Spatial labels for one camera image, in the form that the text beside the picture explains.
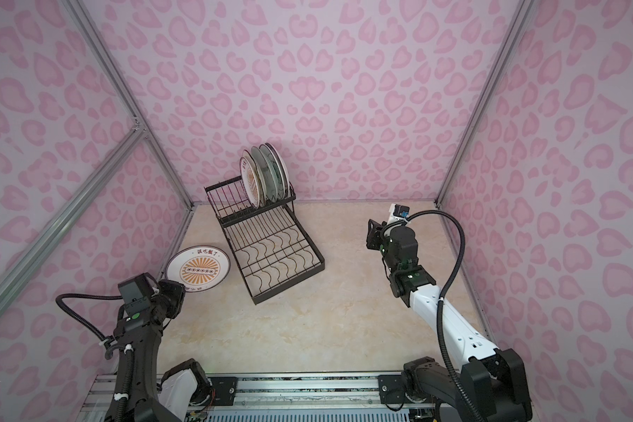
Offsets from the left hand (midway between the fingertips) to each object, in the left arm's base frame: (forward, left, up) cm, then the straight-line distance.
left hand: (185, 280), depth 82 cm
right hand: (+13, -58, +13) cm, 61 cm away
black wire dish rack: (+22, -22, -12) cm, 33 cm away
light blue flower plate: (+27, -24, +20) cm, 41 cm away
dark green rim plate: (+27, -30, +21) cm, 46 cm away
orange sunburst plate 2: (+6, -2, -3) cm, 7 cm away
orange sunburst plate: (+31, -17, +12) cm, 38 cm away
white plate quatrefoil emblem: (+26, -28, +21) cm, 44 cm away
